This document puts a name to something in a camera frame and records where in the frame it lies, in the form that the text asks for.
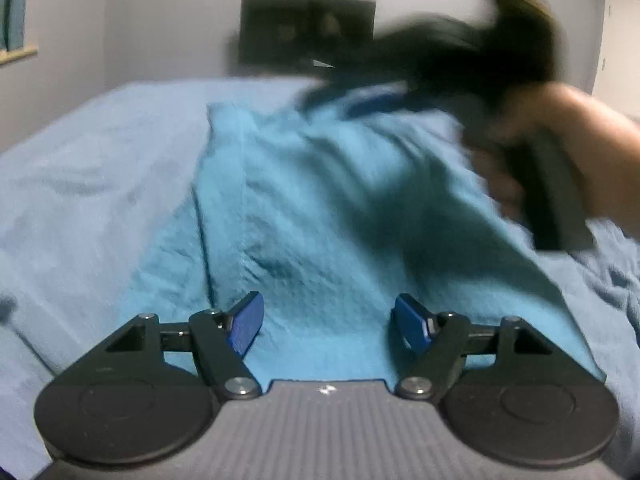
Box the teal jacket garment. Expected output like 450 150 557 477
117 91 598 384

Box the person right hand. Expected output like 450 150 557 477
463 82 639 240

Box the blue bed blanket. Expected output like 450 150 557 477
1 78 639 479

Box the white door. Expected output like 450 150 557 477
592 0 640 120

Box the teal curtain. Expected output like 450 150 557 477
0 0 26 52

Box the black television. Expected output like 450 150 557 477
238 0 376 73

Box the wooden window sill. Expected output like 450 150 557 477
0 44 38 66

